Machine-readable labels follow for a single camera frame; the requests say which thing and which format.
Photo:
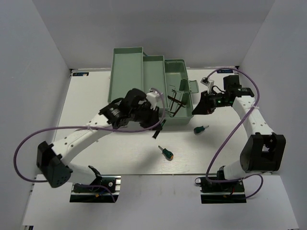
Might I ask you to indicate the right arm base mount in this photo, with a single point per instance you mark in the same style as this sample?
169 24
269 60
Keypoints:
221 193

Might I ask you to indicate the thin brown hex key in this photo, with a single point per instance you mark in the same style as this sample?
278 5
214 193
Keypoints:
177 95

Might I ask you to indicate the blue table sticker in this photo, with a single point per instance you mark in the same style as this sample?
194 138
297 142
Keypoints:
77 74
224 71

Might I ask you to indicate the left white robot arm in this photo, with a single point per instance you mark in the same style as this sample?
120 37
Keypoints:
55 160

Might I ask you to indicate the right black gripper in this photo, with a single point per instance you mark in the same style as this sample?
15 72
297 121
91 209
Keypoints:
204 107

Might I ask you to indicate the right blue table sticker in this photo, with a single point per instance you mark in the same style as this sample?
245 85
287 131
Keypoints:
224 71

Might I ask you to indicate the left blue table sticker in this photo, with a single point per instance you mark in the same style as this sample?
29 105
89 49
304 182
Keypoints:
77 74

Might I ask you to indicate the green stubby screwdriver clear cap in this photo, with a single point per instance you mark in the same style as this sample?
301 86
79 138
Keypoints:
199 129

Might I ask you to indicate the green stubby screwdriver orange cap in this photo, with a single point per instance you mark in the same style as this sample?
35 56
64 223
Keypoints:
168 154

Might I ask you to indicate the green plastic toolbox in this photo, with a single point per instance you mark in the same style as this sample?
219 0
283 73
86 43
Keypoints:
132 68

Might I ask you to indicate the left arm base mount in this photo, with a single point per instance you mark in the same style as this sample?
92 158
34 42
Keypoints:
107 191

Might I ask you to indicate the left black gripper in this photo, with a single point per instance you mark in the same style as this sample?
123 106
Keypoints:
154 118

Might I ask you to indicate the large brown hex key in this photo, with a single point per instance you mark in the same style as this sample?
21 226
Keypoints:
184 99

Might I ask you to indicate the medium brown hex key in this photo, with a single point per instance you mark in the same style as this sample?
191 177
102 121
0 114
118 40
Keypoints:
176 101

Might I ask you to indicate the slim black green screwdriver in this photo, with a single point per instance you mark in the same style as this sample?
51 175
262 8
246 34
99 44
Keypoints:
157 132

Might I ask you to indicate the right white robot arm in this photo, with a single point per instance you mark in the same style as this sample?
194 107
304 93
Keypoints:
276 145

